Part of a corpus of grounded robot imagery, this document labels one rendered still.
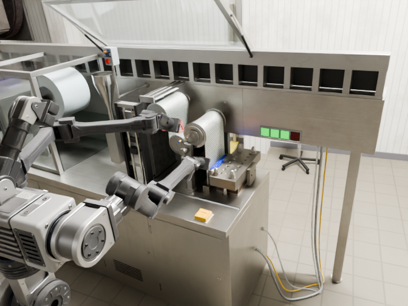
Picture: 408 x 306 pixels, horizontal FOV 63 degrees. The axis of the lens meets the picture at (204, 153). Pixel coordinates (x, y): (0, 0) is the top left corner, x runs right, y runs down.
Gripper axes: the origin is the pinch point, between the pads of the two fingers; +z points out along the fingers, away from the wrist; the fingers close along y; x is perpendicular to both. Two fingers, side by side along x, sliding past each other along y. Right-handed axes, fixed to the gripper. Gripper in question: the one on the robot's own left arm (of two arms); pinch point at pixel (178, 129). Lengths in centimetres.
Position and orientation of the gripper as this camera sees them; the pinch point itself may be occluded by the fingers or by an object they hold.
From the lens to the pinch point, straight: 173.5
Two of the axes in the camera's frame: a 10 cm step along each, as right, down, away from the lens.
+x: 2.4, -9.6, 1.5
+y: 8.7, 1.4, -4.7
